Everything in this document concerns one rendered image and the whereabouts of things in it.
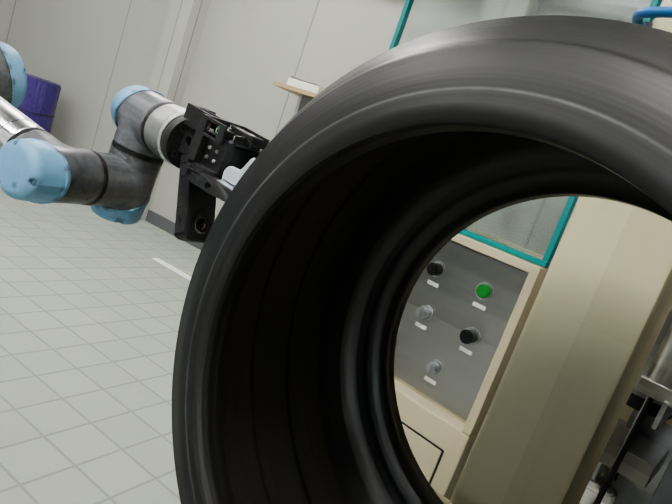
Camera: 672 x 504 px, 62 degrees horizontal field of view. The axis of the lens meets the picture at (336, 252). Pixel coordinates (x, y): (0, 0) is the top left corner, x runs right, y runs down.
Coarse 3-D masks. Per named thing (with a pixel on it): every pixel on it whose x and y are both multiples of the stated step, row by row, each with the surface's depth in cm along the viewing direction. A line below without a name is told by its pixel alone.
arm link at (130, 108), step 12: (120, 96) 80; (132, 96) 79; (144, 96) 78; (156, 96) 78; (120, 108) 79; (132, 108) 77; (144, 108) 76; (156, 108) 75; (120, 120) 79; (132, 120) 77; (144, 120) 75; (120, 132) 79; (132, 132) 78; (120, 144) 78; (132, 144) 78; (144, 144) 77; (156, 156) 80
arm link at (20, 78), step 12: (0, 48) 95; (12, 48) 98; (0, 60) 94; (12, 60) 96; (0, 72) 94; (12, 72) 96; (24, 72) 99; (0, 84) 95; (12, 84) 96; (24, 84) 98; (12, 96) 98; (24, 96) 100
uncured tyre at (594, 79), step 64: (384, 64) 41; (448, 64) 37; (512, 64) 35; (576, 64) 32; (640, 64) 31; (320, 128) 44; (384, 128) 39; (448, 128) 38; (512, 128) 34; (576, 128) 31; (640, 128) 30; (256, 192) 48; (320, 192) 61; (384, 192) 68; (448, 192) 68; (512, 192) 63; (576, 192) 59; (640, 192) 55; (256, 256) 50; (320, 256) 69; (384, 256) 73; (192, 320) 52; (256, 320) 64; (320, 320) 73; (384, 320) 73; (192, 384) 50; (256, 384) 65; (320, 384) 73; (384, 384) 72; (192, 448) 50; (256, 448) 63; (320, 448) 71; (384, 448) 71
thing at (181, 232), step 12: (180, 168) 73; (180, 180) 72; (180, 192) 72; (192, 192) 71; (204, 192) 73; (180, 204) 72; (192, 204) 71; (204, 204) 73; (180, 216) 71; (192, 216) 71; (204, 216) 72; (180, 228) 71; (192, 228) 71; (204, 228) 72; (192, 240) 72; (204, 240) 73
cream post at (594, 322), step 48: (576, 240) 70; (624, 240) 67; (576, 288) 70; (624, 288) 66; (528, 336) 73; (576, 336) 69; (624, 336) 66; (528, 384) 73; (576, 384) 69; (624, 384) 69; (480, 432) 76; (528, 432) 72; (576, 432) 68; (480, 480) 76; (528, 480) 72; (576, 480) 70
